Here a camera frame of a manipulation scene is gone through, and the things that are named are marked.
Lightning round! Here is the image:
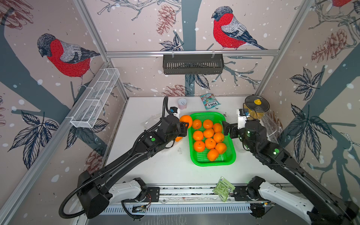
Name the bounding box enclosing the green plastic perforated basket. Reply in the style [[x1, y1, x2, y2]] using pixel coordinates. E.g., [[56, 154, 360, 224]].
[[188, 112, 236, 167]]

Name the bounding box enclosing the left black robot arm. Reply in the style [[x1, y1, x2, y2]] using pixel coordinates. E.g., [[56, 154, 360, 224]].
[[59, 96, 190, 219]]

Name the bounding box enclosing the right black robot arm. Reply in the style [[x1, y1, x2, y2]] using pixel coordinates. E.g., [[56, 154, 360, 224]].
[[222, 120, 360, 225]]

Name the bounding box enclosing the orange in basket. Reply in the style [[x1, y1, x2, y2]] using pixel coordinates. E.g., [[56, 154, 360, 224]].
[[192, 130, 204, 141], [202, 120, 214, 129], [192, 119, 202, 130], [213, 123, 223, 133]]

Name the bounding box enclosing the small pink white cup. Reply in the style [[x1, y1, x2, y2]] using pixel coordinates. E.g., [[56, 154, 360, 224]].
[[178, 98, 187, 110]]

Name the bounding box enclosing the yellow pot with lid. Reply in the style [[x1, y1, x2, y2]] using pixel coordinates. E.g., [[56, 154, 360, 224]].
[[245, 95, 270, 120]]

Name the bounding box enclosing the Fox's candy bag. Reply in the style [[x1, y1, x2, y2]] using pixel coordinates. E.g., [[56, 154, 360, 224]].
[[200, 93, 220, 110]]

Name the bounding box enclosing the green snack packet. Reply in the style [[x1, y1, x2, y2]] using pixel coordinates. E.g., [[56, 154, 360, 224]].
[[212, 176, 235, 202]]

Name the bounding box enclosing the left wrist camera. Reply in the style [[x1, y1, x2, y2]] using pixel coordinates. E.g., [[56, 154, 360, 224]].
[[170, 106, 181, 119]]

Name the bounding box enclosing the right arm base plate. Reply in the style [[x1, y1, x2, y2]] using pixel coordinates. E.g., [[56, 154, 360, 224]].
[[231, 186, 269, 202]]

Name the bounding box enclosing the black hanging wire basket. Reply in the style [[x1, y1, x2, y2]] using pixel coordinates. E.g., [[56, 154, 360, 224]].
[[163, 54, 225, 75]]

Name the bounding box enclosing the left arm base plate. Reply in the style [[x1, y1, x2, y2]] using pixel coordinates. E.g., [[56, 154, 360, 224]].
[[124, 187, 160, 203]]

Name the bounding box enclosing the white wire mesh shelf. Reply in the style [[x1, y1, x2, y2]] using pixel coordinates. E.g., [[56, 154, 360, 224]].
[[70, 68, 120, 128]]

